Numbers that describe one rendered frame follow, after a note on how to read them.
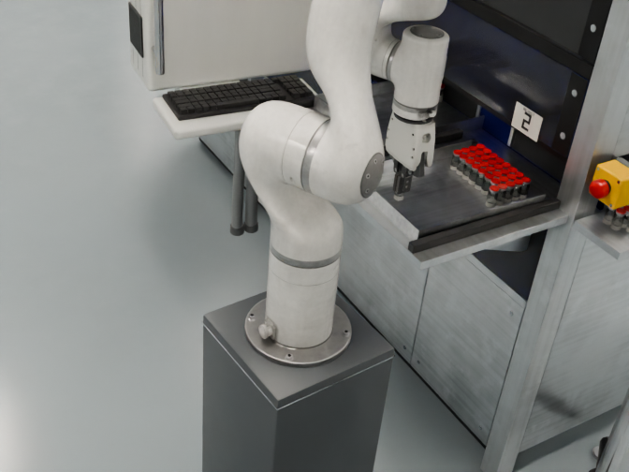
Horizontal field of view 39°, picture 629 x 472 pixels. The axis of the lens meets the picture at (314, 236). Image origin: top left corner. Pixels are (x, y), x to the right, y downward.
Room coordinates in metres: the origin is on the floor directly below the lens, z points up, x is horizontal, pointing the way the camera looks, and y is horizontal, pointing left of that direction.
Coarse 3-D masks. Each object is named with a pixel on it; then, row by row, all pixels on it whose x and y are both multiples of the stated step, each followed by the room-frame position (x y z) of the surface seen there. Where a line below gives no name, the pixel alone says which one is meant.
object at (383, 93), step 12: (372, 84) 2.10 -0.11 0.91; (384, 84) 2.12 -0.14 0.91; (324, 96) 2.02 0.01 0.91; (384, 96) 2.10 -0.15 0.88; (324, 108) 1.97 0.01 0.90; (384, 108) 2.04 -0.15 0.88; (444, 108) 2.07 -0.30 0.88; (384, 120) 1.97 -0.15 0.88; (444, 120) 2.00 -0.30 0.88; (456, 120) 2.01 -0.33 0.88; (468, 120) 1.95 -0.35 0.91; (480, 120) 1.97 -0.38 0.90; (384, 132) 1.91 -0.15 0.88; (384, 144) 1.81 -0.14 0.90
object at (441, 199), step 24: (456, 144) 1.82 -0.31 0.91; (384, 168) 1.71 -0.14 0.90; (432, 168) 1.76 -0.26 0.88; (384, 192) 1.63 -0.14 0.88; (408, 192) 1.64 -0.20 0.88; (432, 192) 1.65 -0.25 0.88; (456, 192) 1.66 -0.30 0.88; (480, 192) 1.67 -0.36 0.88; (408, 216) 1.54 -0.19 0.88; (432, 216) 1.55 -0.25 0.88; (456, 216) 1.56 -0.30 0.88; (480, 216) 1.53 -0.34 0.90
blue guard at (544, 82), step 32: (448, 0) 2.03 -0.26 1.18; (448, 32) 2.02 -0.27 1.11; (480, 32) 1.93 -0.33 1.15; (448, 64) 2.00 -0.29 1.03; (480, 64) 1.91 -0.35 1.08; (512, 64) 1.83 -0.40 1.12; (544, 64) 1.76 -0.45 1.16; (480, 96) 1.89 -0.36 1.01; (512, 96) 1.81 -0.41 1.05; (544, 96) 1.74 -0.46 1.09; (544, 128) 1.72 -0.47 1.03; (576, 128) 1.65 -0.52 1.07
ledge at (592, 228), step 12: (588, 216) 1.62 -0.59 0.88; (600, 216) 1.62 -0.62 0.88; (576, 228) 1.59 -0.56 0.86; (588, 228) 1.57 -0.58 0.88; (600, 228) 1.58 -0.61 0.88; (600, 240) 1.53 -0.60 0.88; (612, 240) 1.53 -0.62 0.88; (624, 240) 1.54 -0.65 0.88; (612, 252) 1.50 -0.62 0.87; (624, 252) 1.50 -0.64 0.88
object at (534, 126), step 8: (520, 104) 1.78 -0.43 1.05; (520, 112) 1.78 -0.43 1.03; (528, 112) 1.76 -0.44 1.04; (512, 120) 1.80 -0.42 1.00; (520, 120) 1.77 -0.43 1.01; (528, 120) 1.76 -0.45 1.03; (536, 120) 1.74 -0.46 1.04; (520, 128) 1.77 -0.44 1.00; (528, 128) 1.75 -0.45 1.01; (536, 128) 1.73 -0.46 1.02; (528, 136) 1.75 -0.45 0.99; (536, 136) 1.73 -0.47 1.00
